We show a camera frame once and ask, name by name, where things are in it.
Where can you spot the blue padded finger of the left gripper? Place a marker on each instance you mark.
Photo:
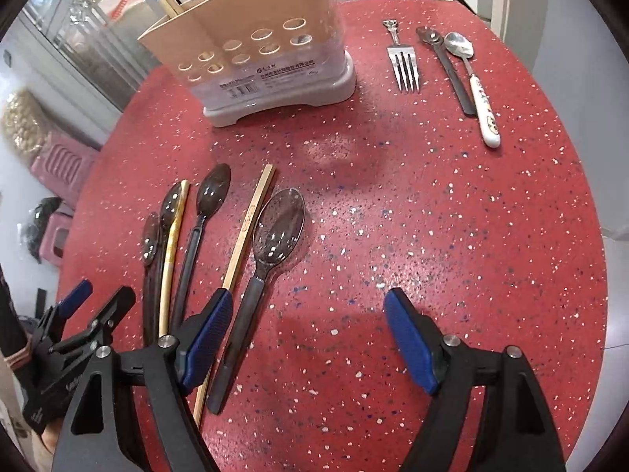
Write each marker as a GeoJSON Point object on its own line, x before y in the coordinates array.
{"type": "Point", "coordinates": [72, 302]}

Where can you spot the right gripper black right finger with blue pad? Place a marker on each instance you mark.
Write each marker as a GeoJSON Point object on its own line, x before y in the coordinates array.
{"type": "Point", "coordinates": [418, 339]}

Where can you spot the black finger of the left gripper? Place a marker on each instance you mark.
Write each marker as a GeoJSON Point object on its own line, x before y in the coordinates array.
{"type": "Point", "coordinates": [112, 313]}

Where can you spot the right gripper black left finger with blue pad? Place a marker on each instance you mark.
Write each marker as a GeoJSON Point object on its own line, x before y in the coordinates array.
{"type": "Point", "coordinates": [200, 337]}

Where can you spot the large translucent dark spoon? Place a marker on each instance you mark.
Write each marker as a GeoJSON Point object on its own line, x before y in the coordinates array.
{"type": "Point", "coordinates": [277, 232]}

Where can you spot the black plastic bag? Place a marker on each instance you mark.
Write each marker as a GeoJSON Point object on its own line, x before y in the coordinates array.
{"type": "Point", "coordinates": [32, 232]}

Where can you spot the dark plastic spoon leftmost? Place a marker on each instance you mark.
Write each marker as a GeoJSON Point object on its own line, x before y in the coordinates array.
{"type": "Point", "coordinates": [150, 298]}

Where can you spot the dark plastic spoon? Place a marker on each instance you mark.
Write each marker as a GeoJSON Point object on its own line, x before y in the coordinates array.
{"type": "Point", "coordinates": [159, 298]}
{"type": "Point", "coordinates": [150, 298]}
{"type": "Point", "coordinates": [210, 196]}

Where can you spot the golden yellow chopstick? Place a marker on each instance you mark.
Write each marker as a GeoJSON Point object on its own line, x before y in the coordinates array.
{"type": "Point", "coordinates": [172, 255]}

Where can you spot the pink plastic stool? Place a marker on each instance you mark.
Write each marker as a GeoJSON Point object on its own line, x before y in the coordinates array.
{"type": "Point", "coordinates": [62, 167]}

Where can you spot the dark plastic spoon middle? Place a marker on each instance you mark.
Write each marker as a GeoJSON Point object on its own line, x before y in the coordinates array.
{"type": "Point", "coordinates": [210, 196]}

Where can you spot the square wooden chopstick on table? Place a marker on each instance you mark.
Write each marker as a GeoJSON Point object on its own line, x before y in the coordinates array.
{"type": "Point", "coordinates": [234, 268]}

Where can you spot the bag of nuts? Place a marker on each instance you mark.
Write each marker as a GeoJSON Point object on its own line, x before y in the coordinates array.
{"type": "Point", "coordinates": [24, 125]}

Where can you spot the glass cabinet door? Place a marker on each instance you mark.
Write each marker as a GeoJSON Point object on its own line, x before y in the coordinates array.
{"type": "Point", "coordinates": [100, 38]}

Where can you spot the silver fork on table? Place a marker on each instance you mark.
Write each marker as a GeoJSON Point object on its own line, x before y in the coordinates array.
{"type": "Point", "coordinates": [403, 60]}

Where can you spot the tan cutlery holder white base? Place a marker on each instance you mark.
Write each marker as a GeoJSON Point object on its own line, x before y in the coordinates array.
{"type": "Point", "coordinates": [240, 57]}

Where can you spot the small dark spoon right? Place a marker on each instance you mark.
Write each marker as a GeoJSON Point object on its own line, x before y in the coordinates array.
{"type": "Point", "coordinates": [435, 40]}

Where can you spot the silver spoon ceramic handle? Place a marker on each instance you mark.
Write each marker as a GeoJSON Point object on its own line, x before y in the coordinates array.
{"type": "Point", "coordinates": [461, 47]}

